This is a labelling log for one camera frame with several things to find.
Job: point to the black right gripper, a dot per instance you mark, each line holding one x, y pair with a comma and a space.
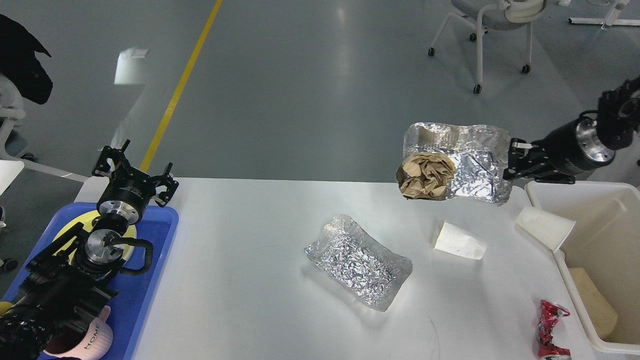
566, 152

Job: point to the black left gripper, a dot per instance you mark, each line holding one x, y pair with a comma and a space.
125, 198

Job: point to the yellow plastic plate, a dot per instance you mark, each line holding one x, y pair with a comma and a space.
87, 220

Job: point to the foil wrapper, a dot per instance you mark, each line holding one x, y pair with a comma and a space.
479, 152

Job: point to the crushed red can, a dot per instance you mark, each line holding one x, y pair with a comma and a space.
550, 314

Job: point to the pink mug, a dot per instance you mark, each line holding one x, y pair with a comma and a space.
91, 344

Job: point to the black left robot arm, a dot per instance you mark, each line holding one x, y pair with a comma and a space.
67, 283

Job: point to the white paper cup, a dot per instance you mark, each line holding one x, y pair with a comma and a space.
548, 228
451, 239

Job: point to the white plastic bin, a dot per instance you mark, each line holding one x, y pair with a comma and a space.
605, 241

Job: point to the white side table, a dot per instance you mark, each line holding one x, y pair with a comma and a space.
9, 171

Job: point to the blue plastic tray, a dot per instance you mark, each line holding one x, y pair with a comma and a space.
129, 309

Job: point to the white office chair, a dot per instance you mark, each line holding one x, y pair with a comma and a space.
483, 16

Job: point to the black jacket on chair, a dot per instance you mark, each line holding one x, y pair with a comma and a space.
19, 63

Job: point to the silver foil bag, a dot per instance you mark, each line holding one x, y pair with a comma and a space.
363, 266

